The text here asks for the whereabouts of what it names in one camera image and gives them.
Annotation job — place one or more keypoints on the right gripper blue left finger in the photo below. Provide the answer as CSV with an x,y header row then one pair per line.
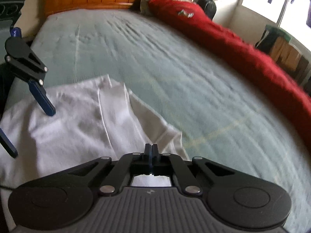
x,y
124,170

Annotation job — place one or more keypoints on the red duvet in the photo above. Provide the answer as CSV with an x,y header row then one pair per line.
x,y
250,62

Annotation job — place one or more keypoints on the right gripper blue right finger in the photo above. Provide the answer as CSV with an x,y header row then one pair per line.
x,y
174,167

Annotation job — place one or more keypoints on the white printed t-shirt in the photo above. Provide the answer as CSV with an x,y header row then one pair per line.
x,y
94,118

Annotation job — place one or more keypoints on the cardboard boxes by window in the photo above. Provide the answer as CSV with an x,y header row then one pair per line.
x,y
276,43

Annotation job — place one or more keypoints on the light green bed sheet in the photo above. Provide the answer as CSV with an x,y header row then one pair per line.
x,y
221,115

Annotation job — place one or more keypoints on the black bag by window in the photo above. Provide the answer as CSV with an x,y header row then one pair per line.
x,y
209,7

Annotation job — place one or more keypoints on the small shiny wrapper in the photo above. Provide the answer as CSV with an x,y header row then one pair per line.
x,y
186,14

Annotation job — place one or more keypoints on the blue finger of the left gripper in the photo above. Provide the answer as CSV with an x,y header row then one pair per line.
x,y
7,145
40,96

